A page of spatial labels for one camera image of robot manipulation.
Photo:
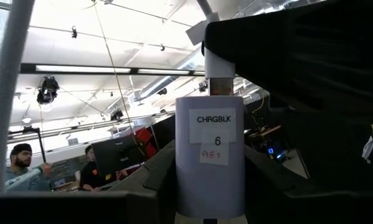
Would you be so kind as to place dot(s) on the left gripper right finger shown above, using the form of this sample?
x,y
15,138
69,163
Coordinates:
x,y
314,208

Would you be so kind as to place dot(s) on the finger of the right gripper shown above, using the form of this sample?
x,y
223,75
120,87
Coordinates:
x,y
298,62

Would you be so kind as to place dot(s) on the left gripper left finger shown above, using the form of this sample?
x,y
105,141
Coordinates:
x,y
64,208

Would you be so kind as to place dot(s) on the white USB charger block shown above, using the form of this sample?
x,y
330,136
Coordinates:
x,y
209,186

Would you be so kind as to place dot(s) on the person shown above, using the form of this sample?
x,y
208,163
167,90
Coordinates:
x,y
21,161
89,174

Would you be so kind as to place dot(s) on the black computer monitor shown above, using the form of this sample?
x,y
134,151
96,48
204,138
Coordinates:
x,y
117,155

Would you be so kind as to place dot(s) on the red storage bins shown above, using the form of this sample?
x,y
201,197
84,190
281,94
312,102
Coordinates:
x,y
144,137

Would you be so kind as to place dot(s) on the small black hanging device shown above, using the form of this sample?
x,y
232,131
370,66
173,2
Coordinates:
x,y
117,115

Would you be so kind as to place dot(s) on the black curtain partition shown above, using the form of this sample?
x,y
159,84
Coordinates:
x,y
164,130

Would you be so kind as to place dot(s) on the black ceiling spotlight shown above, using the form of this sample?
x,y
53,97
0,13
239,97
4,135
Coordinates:
x,y
162,91

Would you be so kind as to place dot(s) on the long linear ceiling light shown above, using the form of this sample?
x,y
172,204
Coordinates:
x,y
80,69

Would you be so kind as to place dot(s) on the black hanging ceiling camera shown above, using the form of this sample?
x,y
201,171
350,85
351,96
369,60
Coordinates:
x,y
47,90

